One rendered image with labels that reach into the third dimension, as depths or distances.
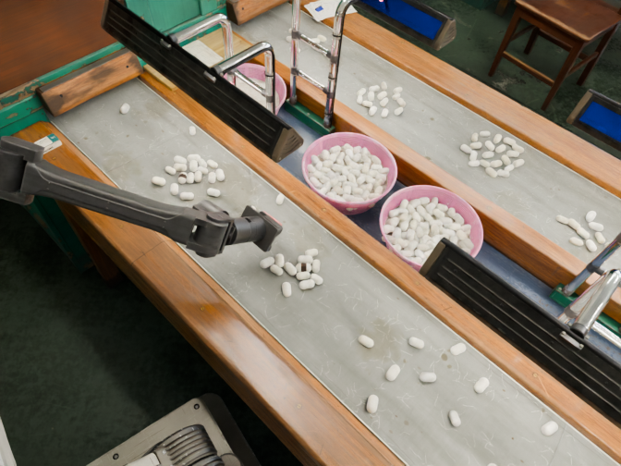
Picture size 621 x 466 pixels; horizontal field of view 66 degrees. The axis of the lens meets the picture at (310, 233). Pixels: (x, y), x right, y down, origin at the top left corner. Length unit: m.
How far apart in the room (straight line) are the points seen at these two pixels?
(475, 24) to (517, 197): 2.29
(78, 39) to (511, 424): 1.46
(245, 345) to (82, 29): 0.99
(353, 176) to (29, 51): 0.92
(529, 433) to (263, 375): 0.55
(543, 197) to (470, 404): 0.66
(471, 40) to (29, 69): 2.64
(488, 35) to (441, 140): 2.07
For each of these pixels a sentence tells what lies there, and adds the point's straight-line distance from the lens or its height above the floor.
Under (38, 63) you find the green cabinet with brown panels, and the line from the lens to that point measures 1.56.
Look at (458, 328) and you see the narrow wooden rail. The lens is 1.15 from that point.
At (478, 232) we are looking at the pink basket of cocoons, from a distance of 1.32.
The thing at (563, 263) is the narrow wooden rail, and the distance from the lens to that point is 1.35.
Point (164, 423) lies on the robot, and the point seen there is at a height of 0.47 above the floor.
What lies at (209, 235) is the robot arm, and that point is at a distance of 0.95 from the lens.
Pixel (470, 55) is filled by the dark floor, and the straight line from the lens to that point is 3.33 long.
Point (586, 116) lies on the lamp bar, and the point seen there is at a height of 1.07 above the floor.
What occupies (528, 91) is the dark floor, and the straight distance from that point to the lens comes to 3.19.
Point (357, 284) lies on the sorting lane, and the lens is 1.17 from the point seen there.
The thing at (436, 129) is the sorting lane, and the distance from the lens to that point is 1.57.
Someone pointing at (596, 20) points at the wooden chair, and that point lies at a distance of 3.02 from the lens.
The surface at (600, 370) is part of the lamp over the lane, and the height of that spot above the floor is 1.10.
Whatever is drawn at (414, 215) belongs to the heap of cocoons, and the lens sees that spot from 1.32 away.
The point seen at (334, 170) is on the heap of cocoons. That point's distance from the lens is 1.39.
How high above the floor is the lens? 1.75
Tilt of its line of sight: 55 degrees down
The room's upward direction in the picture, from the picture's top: 6 degrees clockwise
